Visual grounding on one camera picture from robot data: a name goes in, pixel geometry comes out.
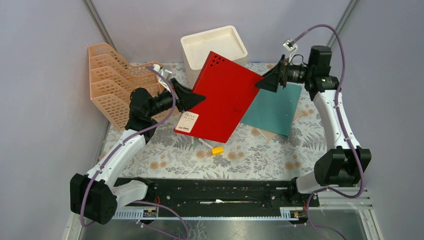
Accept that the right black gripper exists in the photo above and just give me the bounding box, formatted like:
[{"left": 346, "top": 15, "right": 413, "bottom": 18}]
[{"left": 254, "top": 55, "right": 313, "bottom": 93}]

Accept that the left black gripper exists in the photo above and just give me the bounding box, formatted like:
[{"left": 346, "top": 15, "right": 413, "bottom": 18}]
[{"left": 147, "top": 78, "right": 207, "bottom": 118}]

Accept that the teal folder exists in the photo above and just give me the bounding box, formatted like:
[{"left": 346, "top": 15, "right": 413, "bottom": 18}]
[{"left": 241, "top": 84, "right": 302, "bottom": 137}]

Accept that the red ring binder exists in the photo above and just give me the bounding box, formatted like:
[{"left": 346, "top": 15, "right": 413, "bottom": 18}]
[{"left": 174, "top": 51, "right": 263, "bottom": 143}]

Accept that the white three-drawer cabinet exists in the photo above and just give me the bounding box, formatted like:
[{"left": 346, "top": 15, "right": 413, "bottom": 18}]
[{"left": 180, "top": 25, "right": 248, "bottom": 88}]

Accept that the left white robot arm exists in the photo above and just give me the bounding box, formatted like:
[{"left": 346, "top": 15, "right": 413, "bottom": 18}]
[{"left": 70, "top": 78, "right": 206, "bottom": 227}]

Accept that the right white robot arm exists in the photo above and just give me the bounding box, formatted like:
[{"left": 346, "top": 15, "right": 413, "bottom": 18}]
[{"left": 255, "top": 45, "right": 372, "bottom": 206}]

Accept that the beige notebook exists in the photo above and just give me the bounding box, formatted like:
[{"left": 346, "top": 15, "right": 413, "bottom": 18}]
[{"left": 256, "top": 108, "right": 303, "bottom": 141}]

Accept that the floral table mat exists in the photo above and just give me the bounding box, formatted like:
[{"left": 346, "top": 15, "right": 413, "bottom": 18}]
[{"left": 95, "top": 62, "right": 332, "bottom": 181}]

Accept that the peach plastic file organizer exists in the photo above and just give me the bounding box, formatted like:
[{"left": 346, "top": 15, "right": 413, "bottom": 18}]
[{"left": 88, "top": 42, "right": 165, "bottom": 132}]

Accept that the green capped white marker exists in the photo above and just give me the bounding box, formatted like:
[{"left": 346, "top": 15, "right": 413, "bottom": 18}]
[{"left": 198, "top": 138, "right": 214, "bottom": 149}]

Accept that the yellow eraser block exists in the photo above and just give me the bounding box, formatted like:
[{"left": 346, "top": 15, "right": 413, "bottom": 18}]
[{"left": 211, "top": 146, "right": 224, "bottom": 156}]

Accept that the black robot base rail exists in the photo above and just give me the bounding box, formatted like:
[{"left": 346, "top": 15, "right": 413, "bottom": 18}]
[{"left": 136, "top": 178, "right": 321, "bottom": 219}]

